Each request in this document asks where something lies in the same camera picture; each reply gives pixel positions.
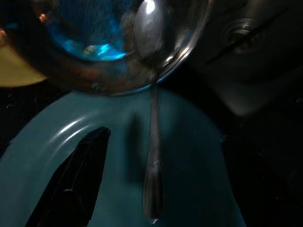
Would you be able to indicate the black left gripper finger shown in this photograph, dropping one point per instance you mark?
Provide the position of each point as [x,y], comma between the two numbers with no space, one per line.
[71,184]

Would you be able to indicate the stainless steel bowl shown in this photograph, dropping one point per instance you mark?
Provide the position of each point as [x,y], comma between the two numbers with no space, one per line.
[94,75]

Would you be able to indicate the light blue plate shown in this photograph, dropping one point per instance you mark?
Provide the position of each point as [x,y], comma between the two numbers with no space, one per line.
[196,165]

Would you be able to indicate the metal spoon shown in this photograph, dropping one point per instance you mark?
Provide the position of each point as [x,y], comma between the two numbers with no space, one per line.
[151,35]

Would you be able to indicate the yellow plate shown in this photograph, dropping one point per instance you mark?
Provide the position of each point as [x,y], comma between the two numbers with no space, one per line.
[16,68]

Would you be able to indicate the stainless steel sink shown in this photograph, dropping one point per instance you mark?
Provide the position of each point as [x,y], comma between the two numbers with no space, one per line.
[260,82]

